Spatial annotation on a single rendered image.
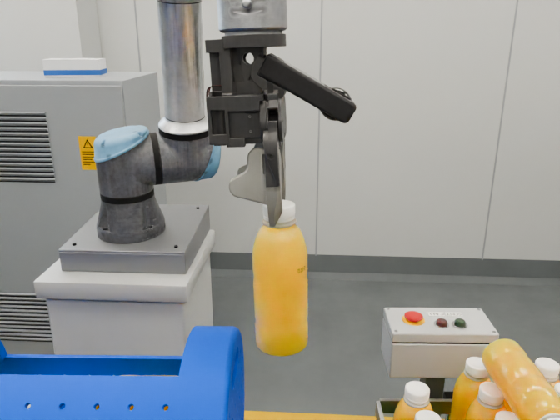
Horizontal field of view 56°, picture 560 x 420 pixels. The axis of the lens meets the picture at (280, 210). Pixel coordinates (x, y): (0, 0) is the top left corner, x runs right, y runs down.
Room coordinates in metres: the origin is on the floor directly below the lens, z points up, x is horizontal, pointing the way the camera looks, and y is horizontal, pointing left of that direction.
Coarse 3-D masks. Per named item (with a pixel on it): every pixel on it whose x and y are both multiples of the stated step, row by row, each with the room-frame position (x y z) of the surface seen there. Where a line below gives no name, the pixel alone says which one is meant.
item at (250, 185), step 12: (252, 156) 0.57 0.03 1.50; (252, 168) 0.57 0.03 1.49; (240, 180) 0.57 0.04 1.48; (252, 180) 0.57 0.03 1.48; (264, 180) 0.56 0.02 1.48; (240, 192) 0.56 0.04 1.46; (252, 192) 0.56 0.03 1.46; (264, 192) 0.56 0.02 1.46; (276, 192) 0.55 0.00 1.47; (276, 204) 0.56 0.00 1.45; (276, 216) 0.56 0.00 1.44
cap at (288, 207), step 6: (264, 204) 0.59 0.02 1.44; (282, 204) 0.59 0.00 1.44; (288, 204) 0.59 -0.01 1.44; (294, 204) 0.59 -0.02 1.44; (264, 210) 0.58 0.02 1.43; (282, 210) 0.57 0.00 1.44; (288, 210) 0.58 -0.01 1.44; (294, 210) 0.59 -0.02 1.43; (264, 216) 0.59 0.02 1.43; (282, 216) 0.57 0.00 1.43; (288, 216) 0.58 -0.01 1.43; (294, 216) 0.59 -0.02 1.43
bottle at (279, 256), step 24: (264, 240) 0.57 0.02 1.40; (288, 240) 0.57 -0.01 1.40; (264, 264) 0.56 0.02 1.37; (288, 264) 0.56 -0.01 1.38; (264, 288) 0.56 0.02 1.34; (288, 288) 0.56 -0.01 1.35; (264, 312) 0.56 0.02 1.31; (288, 312) 0.56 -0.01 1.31; (264, 336) 0.56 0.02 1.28; (288, 336) 0.55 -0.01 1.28
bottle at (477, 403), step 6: (474, 402) 0.71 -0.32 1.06; (480, 402) 0.70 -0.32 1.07; (468, 408) 0.72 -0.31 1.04; (474, 408) 0.70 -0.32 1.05; (480, 408) 0.69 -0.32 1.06; (486, 408) 0.69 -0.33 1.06; (492, 408) 0.69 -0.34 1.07; (498, 408) 0.69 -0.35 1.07; (504, 408) 0.69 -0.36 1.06; (468, 414) 0.71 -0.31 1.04; (474, 414) 0.70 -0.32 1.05; (480, 414) 0.69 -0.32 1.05; (486, 414) 0.68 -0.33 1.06; (492, 414) 0.68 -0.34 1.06
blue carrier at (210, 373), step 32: (0, 352) 0.75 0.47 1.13; (192, 352) 0.59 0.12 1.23; (224, 352) 0.59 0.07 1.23; (0, 384) 0.55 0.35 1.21; (32, 384) 0.55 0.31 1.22; (64, 384) 0.55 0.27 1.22; (96, 384) 0.55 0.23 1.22; (128, 384) 0.55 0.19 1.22; (160, 384) 0.55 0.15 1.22; (192, 384) 0.55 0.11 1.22; (224, 384) 0.55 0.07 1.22; (0, 416) 0.52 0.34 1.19; (32, 416) 0.52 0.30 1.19; (64, 416) 0.52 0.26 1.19; (96, 416) 0.52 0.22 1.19; (128, 416) 0.52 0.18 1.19; (160, 416) 0.52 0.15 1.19; (192, 416) 0.52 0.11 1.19; (224, 416) 0.52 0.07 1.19
